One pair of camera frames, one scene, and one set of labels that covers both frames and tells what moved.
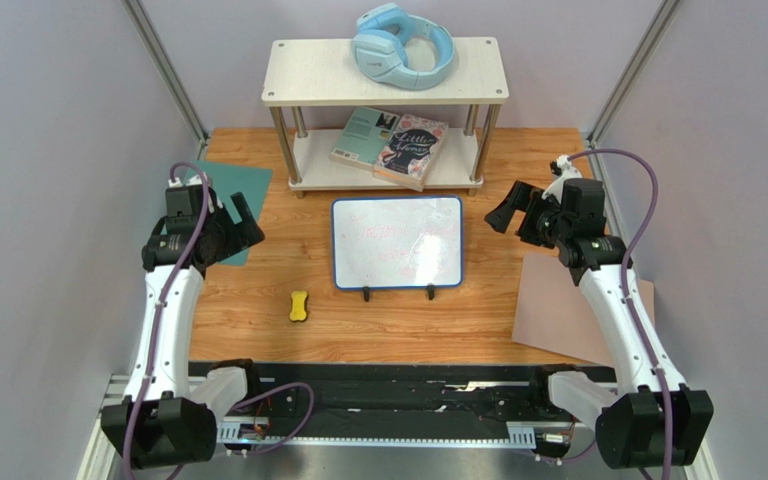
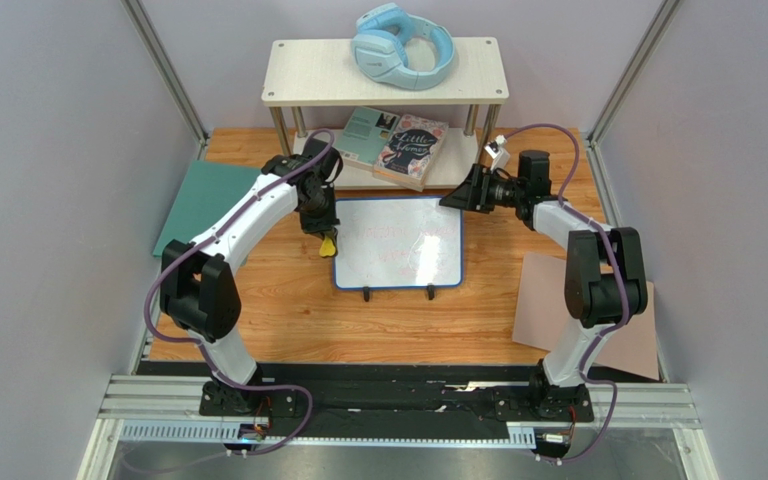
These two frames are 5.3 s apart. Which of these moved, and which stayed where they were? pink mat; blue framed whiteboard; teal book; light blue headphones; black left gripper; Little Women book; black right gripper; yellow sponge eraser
Moved: black right gripper; black left gripper; yellow sponge eraser
Stayed: teal book; blue framed whiteboard; light blue headphones; Little Women book; pink mat
